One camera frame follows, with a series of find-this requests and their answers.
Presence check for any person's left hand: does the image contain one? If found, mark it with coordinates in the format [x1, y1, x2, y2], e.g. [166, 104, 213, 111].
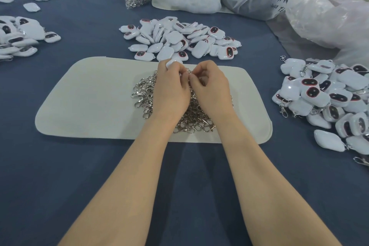
[153, 60, 191, 118]

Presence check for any person's right hand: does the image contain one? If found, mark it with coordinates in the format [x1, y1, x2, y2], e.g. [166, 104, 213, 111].
[189, 60, 235, 120]

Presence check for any pile of metal clasps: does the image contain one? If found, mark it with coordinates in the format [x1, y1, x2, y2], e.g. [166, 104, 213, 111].
[131, 71, 234, 134]

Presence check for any pile of finished fobs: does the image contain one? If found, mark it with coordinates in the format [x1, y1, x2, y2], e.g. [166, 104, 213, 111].
[271, 56, 369, 168]

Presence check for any person's left forearm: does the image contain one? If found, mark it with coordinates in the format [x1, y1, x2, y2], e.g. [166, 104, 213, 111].
[59, 113, 182, 246]

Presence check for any person's right forearm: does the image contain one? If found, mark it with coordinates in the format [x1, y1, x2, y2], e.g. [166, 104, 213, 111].
[217, 110, 342, 246]

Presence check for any cream felt work mat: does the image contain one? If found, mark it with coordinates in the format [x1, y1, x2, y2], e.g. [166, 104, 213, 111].
[35, 57, 273, 145]

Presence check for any crumpled clear plastic bag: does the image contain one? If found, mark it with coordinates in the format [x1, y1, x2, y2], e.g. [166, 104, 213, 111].
[286, 0, 369, 68]

